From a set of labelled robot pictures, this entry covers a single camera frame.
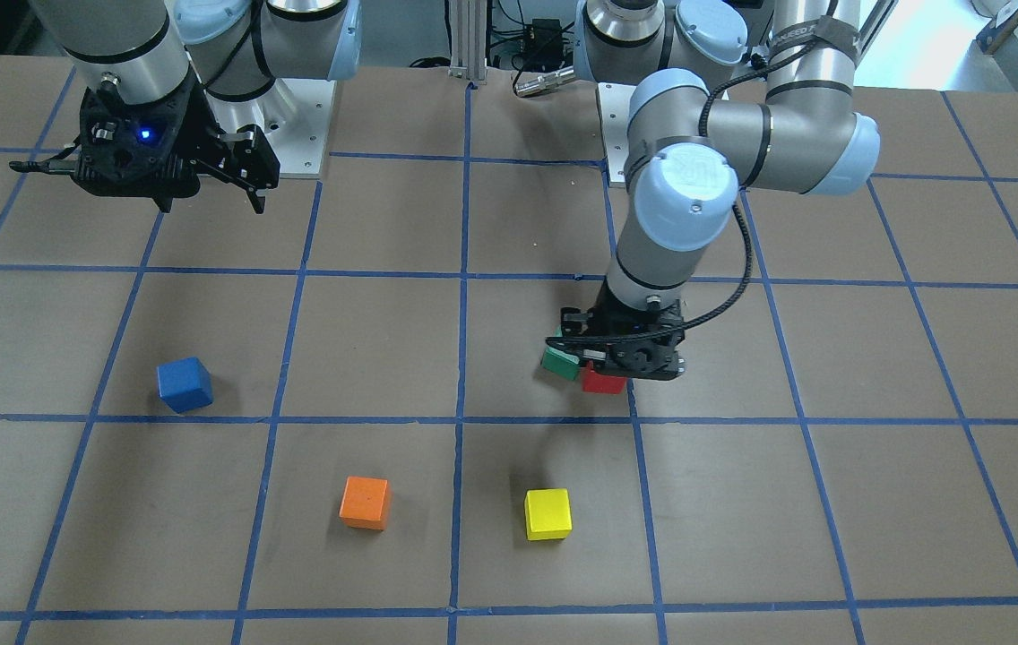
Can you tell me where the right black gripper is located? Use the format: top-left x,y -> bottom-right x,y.
176,76 -> 280,215

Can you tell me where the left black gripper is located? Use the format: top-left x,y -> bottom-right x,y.
561,299 -> 686,338

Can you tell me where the red wooden block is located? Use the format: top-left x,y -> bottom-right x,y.
580,362 -> 629,395

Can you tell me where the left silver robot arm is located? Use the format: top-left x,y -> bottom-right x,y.
548,1 -> 881,373

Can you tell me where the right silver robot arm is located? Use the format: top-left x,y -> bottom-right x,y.
10,1 -> 362,213

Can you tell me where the green wooden block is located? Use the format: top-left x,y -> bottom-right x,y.
540,342 -> 582,383

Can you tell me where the yellow wooden block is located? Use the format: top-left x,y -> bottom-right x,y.
524,487 -> 572,540

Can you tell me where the blue wooden block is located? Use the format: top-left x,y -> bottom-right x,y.
156,357 -> 214,414

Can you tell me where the orange wooden block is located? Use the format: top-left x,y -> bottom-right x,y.
338,475 -> 392,531

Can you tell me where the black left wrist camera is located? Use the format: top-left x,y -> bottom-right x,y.
545,328 -> 686,382

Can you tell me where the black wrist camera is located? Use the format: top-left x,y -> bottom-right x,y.
9,76 -> 201,212
545,328 -> 686,382

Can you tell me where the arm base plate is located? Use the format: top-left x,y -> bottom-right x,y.
598,82 -> 651,195
207,79 -> 340,179

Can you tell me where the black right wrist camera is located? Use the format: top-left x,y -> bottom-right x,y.
9,76 -> 201,212

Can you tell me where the aluminium frame post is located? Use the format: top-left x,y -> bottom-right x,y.
447,0 -> 491,89

